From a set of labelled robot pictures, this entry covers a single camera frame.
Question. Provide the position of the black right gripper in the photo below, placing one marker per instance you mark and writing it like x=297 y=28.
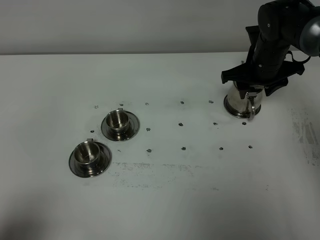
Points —
x=265 y=65

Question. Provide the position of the stainless steel teapot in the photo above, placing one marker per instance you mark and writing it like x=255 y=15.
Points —
x=241 y=91

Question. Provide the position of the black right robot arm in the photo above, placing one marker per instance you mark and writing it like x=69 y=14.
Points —
x=281 y=24

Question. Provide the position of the teapot steel saucer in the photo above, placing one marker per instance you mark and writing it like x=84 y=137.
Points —
x=246 y=108

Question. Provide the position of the far stainless steel saucer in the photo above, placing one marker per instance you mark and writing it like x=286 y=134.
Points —
x=134 y=126

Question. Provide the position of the stainless steel saucer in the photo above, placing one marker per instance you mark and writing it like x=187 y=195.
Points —
x=95 y=169
x=134 y=126

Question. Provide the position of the far stainless steel teacup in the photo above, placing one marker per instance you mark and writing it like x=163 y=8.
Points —
x=117 y=122

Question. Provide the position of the stainless steel teacup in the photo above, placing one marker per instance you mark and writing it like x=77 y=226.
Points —
x=117 y=122
x=87 y=153

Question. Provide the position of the near stainless steel saucer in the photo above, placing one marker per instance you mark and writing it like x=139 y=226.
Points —
x=95 y=169

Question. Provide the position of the near stainless steel teacup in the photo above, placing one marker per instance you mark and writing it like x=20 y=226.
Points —
x=87 y=153

